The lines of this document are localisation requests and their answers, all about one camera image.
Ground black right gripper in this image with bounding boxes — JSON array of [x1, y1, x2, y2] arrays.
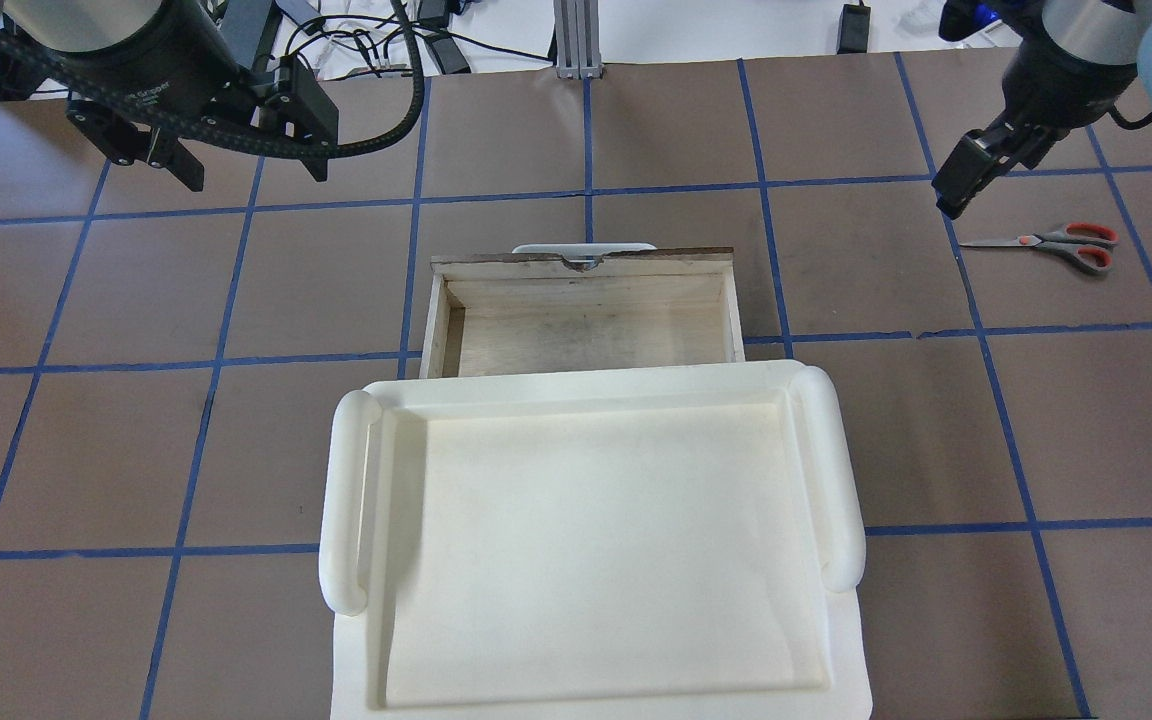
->
[[932, 40, 1137, 220]]

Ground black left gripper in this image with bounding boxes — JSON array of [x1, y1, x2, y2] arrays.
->
[[65, 50, 339, 194]]

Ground grey orange scissors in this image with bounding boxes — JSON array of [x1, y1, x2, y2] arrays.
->
[[957, 222, 1119, 276]]

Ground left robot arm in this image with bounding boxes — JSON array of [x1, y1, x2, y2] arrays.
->
[[3, 1, 339, 147]]

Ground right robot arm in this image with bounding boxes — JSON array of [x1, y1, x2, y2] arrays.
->
[[932, 1, 1152, 219]]

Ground wooden drawer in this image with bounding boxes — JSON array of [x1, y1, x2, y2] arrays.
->
[[419, 247, 746, 379]]

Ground black power adapter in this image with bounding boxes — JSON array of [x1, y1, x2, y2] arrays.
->
[[836, 1, 870, 55]]

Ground black power brick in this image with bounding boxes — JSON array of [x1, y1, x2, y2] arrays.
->
[[424, 32, 472, 76]]

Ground white plastic tray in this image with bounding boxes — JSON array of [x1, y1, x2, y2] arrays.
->
[[319, 361, 874, 719]]

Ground black braided cable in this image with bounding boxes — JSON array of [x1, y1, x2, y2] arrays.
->
[[0, 0, 426, 161]]

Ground white drawer handle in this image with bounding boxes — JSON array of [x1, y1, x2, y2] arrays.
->
[[511, 242, 657, 260]]

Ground aluminium frame post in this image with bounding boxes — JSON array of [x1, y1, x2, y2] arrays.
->
[[553, 0, 604, 79]]

